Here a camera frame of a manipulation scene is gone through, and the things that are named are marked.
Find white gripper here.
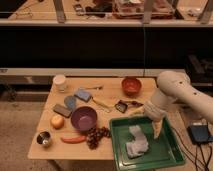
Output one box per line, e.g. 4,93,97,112
144,100,167,139

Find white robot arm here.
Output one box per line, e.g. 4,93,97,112
144,71,213,138

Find white plastic cup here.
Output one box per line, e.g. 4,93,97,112
53,74,67,91

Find small metal cup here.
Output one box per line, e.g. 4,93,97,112
36,131,52,147

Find white crumpled cloth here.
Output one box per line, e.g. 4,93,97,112
126,125,149,159

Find green plastic tray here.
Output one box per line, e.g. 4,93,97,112
110,117,185,171

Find black power adapter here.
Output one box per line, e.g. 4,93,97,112
187,125,213,144

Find orange red bowl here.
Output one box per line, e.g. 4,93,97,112
121,77,142,96

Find dark grape bunch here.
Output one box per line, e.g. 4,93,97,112
86,127,111,149

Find purple bowl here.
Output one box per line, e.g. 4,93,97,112
71,106,97,132

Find blue grey sponge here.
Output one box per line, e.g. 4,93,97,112
74,89,91,102

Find blue round lid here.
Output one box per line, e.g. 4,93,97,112
64,96,76,110

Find yellow apple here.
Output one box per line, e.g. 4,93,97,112
50,115,64,129

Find dark rectangular block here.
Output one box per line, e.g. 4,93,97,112
53,104,72,118

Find yellow handled brush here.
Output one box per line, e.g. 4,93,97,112
92,97,112,113

